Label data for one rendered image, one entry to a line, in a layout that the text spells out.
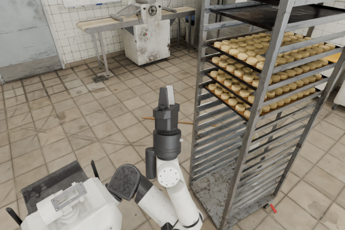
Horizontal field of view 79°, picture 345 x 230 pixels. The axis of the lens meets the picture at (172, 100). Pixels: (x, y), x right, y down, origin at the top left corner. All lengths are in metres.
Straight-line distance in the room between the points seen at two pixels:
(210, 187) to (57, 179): 1.48
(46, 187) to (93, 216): 0.22
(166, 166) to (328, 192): 2.23
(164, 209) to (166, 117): 0.38
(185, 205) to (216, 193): 1.35
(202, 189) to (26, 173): 1.86
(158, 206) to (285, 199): 1.77
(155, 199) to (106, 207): 0.17
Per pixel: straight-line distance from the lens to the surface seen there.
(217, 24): 1.24
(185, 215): 0.77
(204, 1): 1.17
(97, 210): 0.79
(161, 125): 0.61
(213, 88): 1.31
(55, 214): 0.72
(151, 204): 0.83
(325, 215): 2.52
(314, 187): 2.67
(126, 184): 0.82
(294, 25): 0.98
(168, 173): 0.64
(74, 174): 0.90
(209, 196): 2.06
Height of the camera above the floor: 1.90
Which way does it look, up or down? 35 degrees down
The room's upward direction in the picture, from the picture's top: straight up
